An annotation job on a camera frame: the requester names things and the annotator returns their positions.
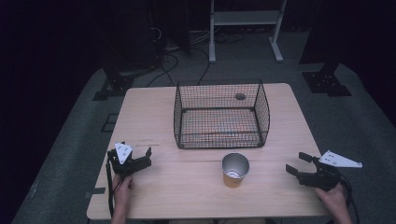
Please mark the person's right hand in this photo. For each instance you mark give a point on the person's right hand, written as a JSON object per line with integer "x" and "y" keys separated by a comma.
{"x": 333, "y": 199}

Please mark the metal cup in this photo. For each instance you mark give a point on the metal cup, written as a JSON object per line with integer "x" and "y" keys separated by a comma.
{"x": 233, "y": 181}

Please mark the black tape square on floor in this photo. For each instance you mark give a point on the black tape square on floor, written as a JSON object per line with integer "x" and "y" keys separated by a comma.
{"x": 109, "y": 123}

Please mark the grey tape strip on floor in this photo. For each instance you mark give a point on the grey tape strip on floor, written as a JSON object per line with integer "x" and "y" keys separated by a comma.
{"x": 96, "y": 192}

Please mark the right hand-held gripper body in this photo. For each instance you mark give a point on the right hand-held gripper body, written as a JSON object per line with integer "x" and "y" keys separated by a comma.
{"x": 323, "y": 179}

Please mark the black stand base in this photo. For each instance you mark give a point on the black stand base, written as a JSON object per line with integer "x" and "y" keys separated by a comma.
{"x": 116, "y": 85}
{"x": 325, "y": 82}

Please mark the person's left hand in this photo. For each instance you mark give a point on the person's left hand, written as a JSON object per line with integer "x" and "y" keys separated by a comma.
{"x": 122, "y": 191}

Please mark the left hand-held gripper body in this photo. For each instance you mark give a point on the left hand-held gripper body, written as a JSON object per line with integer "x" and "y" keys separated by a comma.
{"x": 123, "y": 168}

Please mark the grey round table grommet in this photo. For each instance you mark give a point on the grey round table grommet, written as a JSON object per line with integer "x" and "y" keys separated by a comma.
{"x": 240, "y": 96}

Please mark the white metal stand frame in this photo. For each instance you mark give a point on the white metal stand frame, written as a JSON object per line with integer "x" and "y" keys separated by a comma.
{"x": 246, "y": 17}

